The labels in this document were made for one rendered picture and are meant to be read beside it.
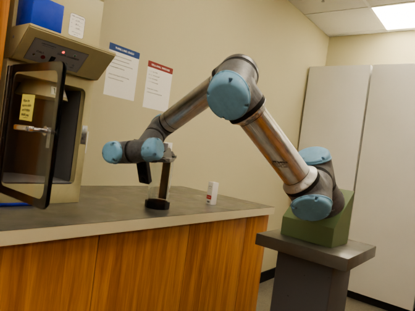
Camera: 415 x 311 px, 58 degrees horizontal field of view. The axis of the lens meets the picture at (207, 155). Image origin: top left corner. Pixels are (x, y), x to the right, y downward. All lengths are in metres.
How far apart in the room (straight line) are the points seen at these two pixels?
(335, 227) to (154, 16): 1.59
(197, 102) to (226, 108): 0.22
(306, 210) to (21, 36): 0.99
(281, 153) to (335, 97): 2.90
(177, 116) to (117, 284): 0.61
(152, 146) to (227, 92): 0.35
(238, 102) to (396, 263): 2.99
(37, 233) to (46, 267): 0.13
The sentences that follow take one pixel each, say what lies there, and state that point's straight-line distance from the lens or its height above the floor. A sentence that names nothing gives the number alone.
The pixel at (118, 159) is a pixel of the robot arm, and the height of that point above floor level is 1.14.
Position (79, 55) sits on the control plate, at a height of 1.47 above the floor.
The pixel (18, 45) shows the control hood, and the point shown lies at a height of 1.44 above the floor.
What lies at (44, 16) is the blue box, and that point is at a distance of 1.32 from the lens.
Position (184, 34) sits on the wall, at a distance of 2.53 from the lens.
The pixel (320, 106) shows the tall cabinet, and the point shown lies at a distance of 3.97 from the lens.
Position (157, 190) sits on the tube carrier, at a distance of 1.53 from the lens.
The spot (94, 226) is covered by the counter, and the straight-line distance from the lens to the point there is 1.22.
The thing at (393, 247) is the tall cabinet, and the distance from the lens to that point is 3.75.
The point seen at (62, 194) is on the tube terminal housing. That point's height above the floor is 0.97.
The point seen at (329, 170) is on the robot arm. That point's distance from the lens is 1.25.
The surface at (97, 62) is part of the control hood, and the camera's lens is 1.44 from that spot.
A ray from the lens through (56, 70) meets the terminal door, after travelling 1.10.
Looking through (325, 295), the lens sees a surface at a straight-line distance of 1.35.
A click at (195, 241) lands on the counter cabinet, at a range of 1.64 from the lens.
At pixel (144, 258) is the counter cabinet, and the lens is 1.44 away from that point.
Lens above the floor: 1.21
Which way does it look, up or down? 1 degrees down
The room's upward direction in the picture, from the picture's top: 8 degrees clockwise
